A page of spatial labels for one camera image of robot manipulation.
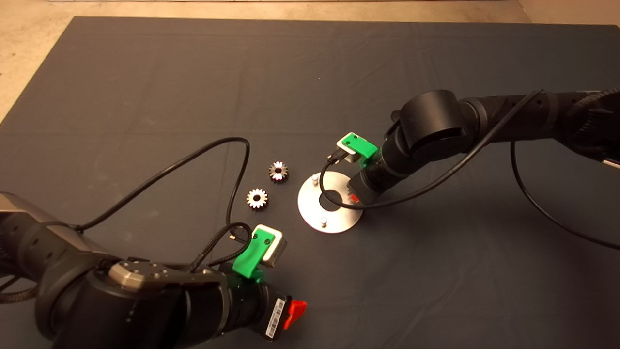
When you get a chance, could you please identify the smooth black left camera cable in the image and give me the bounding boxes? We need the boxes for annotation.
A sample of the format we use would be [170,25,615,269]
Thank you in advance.
[73,137,251,228]

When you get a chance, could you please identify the round steel carrier plate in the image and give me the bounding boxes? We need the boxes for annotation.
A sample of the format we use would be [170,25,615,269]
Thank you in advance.
[298,172,364,234]

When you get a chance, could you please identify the smooth black camera cable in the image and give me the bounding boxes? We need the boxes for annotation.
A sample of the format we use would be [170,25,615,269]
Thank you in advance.
[321,89,620,252]
[73,137,251,228]

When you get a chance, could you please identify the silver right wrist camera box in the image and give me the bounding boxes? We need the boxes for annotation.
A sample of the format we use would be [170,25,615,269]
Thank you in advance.
[334,138,361,164]

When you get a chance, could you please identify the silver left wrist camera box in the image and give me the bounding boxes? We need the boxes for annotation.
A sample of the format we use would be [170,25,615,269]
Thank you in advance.
[254,224,288,268]

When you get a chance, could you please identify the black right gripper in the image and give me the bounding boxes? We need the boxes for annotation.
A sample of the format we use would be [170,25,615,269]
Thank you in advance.
[349,162,393,206]

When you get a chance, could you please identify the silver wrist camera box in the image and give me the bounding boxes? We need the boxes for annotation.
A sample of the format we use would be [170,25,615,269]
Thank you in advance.
[254,224,288,268]
[334,138,361,164]

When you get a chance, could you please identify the smooth black right camera cable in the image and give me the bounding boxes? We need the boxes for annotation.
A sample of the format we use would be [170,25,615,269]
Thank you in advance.
[321,89,620,252]

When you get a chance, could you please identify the black braided left gripper cable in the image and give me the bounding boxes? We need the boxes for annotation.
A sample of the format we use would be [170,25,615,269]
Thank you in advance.
[191,222,252,270]

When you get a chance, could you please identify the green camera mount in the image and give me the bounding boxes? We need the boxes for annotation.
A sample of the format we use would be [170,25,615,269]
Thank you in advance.
[232,228,271,282]
[338,133,378,168]

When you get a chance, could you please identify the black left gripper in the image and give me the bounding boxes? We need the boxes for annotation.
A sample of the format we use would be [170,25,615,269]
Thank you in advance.
[228,281,308,342]

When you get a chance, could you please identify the small steel planetary gear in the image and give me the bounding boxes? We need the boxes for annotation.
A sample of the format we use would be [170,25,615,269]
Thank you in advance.
[269,161,289,183]
[246,188,268,210]

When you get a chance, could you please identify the green right camera mount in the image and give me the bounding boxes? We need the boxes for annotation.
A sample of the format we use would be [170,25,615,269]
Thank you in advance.
[338,133,378,168]

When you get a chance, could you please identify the dark grey table cloth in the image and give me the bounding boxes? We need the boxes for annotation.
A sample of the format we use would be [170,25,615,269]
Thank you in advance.
[0,17,620,349]

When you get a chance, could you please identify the green left camera mount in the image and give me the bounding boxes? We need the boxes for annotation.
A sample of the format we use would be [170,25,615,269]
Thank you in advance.
[232,228,271,282]

